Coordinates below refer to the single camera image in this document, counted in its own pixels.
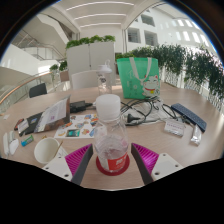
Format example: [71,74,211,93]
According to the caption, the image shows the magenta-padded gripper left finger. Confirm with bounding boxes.
[42,143,94,186]

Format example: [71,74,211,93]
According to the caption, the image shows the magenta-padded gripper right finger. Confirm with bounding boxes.
[130,143,184,186]

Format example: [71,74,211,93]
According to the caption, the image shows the clear red-labelled water bottle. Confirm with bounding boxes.
[93,93,130,173]

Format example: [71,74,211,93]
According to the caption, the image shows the golden stirring spoon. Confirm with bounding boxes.
[53,140,64,158]

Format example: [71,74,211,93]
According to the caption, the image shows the white grid-pattern mug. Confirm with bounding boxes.
[33,137,62,165]

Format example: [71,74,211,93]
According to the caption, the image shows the white sachet packet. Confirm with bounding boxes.
[190,124,203,147]

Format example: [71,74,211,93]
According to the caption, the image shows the colourful sticker sheet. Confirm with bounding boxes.
[53,113,100,139]

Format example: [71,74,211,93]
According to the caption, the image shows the brown-covered open book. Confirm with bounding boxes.
[34,94,72,134]

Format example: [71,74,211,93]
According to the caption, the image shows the black folder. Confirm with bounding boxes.
[18,112,44,137]

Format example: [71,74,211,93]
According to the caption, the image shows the small white box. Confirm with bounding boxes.
[17,119,30,134]

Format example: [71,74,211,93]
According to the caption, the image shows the dark blue keyboard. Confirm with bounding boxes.
[170,102,208,133]

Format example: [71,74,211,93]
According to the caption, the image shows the red and black small case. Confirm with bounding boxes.
[13,118,25,132]

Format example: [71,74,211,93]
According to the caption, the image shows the black power adapter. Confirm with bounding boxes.
[69,100,87,114]

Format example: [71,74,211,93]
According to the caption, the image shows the black chair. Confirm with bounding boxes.
[28,82,48,99]

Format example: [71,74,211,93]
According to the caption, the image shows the glass railing with wooden handrail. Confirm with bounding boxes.
[0,70,64,111]

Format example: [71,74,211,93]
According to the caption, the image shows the green tote bag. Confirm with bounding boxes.
[116,56,161,100]

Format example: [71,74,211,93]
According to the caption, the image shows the white chair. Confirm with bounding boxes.
[70,69,101,90]

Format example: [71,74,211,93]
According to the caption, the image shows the brown planter with plant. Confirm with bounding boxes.
[58,60,70,83]

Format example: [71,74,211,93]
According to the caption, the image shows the clear white-lidded shaker bottle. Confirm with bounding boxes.
[96,59,113,98]

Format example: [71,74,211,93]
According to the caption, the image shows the small potted green plant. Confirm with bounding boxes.
[49,63,60,81]

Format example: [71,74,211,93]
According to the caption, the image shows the green plant hedge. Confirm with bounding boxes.
[116,44,224,101]

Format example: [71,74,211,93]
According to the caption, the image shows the white cabinet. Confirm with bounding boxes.
[65,41,117,87]

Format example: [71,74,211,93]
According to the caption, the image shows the green plants atop cabinet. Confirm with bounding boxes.
[65,34,117,50]

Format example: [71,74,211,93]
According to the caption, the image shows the ceiling light strips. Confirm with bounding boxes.
[64,0,136,29]

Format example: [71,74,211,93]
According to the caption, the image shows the black cables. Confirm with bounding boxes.
[119,96,178,127]

